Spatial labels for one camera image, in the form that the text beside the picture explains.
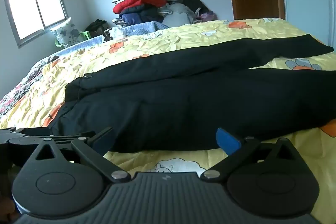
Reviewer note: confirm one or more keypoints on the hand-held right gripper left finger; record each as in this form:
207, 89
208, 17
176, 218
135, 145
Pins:
103, 140

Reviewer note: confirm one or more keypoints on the striped floral blanket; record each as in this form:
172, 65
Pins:
29, 77

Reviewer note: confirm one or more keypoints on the yellow floral bedsheet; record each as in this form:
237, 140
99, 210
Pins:
183, 37

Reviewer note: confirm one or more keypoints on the light blue quilt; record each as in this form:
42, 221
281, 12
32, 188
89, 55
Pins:
141, 28

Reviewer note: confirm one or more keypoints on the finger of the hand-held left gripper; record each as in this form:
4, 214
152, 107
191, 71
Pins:
68, 134
23, 140

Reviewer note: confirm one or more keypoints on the dark bag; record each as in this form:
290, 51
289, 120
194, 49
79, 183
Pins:
95, 26

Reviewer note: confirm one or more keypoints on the black and white cloth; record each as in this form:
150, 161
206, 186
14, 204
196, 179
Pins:
108, 34

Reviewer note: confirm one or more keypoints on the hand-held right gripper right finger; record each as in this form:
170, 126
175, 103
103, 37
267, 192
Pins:
227, 142

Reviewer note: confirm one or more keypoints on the black pants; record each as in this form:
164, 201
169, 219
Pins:
170, 103

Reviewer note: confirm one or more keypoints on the green plastic chair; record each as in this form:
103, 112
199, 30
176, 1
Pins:
86, 34

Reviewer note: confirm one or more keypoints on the window with grey frame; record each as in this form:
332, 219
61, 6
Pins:
23, 11

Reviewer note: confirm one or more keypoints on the grey floral pillow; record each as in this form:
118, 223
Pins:
67, 33

